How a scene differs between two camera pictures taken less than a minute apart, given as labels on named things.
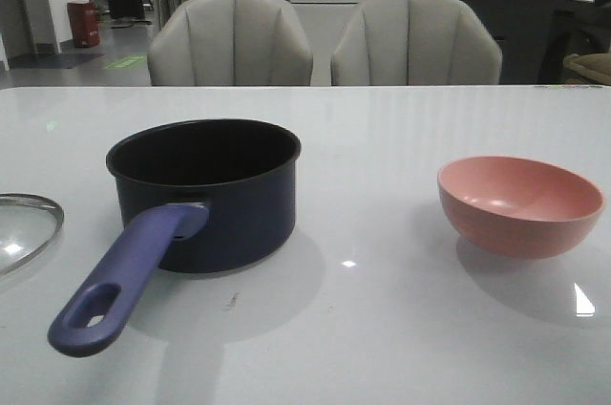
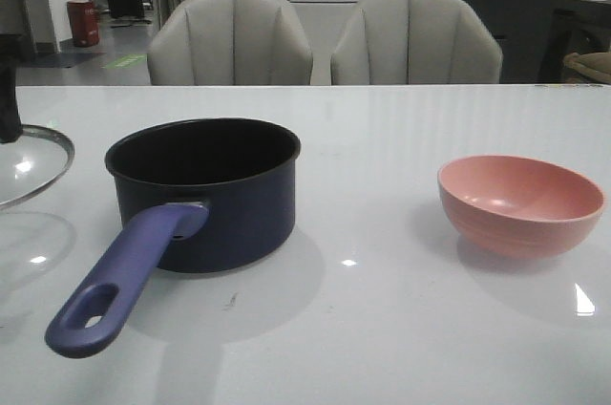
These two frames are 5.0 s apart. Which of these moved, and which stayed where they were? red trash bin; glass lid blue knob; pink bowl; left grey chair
Moved: glass lid blue knob
Stayed: left grey chair; pink bowl; red trash bin
